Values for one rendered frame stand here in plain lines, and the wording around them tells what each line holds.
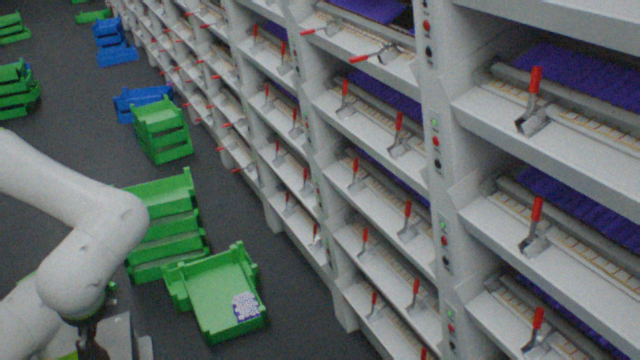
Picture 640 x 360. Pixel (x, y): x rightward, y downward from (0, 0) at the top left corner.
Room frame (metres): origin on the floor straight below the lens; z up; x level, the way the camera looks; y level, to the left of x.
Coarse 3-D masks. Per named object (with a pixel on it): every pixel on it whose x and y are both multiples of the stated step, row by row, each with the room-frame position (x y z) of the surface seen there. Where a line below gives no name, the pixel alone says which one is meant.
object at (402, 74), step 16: (304, 0) 1.72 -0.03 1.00; (320, 0) 1.72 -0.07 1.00; (304, 16) 1.72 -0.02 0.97; (320, 16) 1.69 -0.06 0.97; (320, 32) 1.59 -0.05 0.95; (400, 32) 1.38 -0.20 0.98; (336, 48) 1.50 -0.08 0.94; (352, 48) 1.43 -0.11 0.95; (368, 48) 1.39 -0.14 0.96; (352, 64) 1.45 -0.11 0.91; (368, 64) 1.34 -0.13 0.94; (400, 64) 1.26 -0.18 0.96; (416, 64) 1.14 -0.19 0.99; (384, 80) 1.30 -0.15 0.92; (400, 80) 1.21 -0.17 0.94; (416, 80) 1.14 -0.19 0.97; (416, 96) 1.18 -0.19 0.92
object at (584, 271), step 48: (480, 192) 1.06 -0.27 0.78; (528, 192) 0.98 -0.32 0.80; (576, 192) 0.94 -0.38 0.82; (480, 240) 1.01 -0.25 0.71; (528, 240) 0.89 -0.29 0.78; (576, 240) 0.87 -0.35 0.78; (624, 240) 0.81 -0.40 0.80; (576, 288) 0.78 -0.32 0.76; (624, 288) 0.74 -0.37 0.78; (624, 336) 0.68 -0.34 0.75
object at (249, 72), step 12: (228, 0) 2.38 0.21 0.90; (228, 12) 2.39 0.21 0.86; (240, 12) 2.39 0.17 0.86; (252, 12) 2.41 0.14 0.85; (240, 24) 2.39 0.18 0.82; (240, 60) 2.38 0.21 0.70; (240, 72) 2.40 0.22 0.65; (252, 72) 2.39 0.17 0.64; (240, 84) 2.44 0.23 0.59; (252, 108) 2.39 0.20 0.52; (252, 120) 2.38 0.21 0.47; (264, 120) 2.40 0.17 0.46; (252, 132) 2.41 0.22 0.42; (252, 144) 2.45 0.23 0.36; (264, 168) 2.39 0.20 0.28; (264, 180) 2.38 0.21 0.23; (264, 204) 2.45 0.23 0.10; (276, 216) 2.39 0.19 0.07; (276, 228) 2.39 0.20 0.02
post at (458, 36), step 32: (416, 0) 1.13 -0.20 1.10; (448, 0) 1.05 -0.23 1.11; (416, 32) 1.13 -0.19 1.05; (448, 32) 1.05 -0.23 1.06; (480, 32) 1.07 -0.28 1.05; (448, 64) 1.05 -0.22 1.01; (448, 128) 1.06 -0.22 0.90; (448, 160) 1.07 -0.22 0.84; (480, 160) 1.07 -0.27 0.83; (480, 256) 1.06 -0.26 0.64; (448, 288) 1.10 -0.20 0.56; (448, 352) 1.12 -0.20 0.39; (480, 352) 1.06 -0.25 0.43
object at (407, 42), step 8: (320, 8) 1.68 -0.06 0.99; (328, 8) 1.64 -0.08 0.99; (336, 8) 1.61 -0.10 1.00; (328, 16) 1.63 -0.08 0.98; (336, 16) 1.59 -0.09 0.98; (344, 16) 1.55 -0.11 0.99; (352, 16) 1.52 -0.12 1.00; (360, 16) 1.50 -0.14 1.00; (352, 24) 1.51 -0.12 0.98; (360, 24) 1.46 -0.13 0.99; (368, 24) 1.44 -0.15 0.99; (376, 24) 1.42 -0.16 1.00; (352, 32) 1.48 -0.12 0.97; (360, 32) 1.45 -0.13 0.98; (368, 32) 1.43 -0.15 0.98; (376, 32) 1.39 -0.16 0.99; (384, 32) 1.36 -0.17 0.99; (392, 32) 1.34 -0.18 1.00; (392, 40) 1.33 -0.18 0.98; (400, 40) 1.29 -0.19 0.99; (408, 40) 1.28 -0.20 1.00; (408, 48) 1.27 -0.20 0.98; (416, 48) 1.24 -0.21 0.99
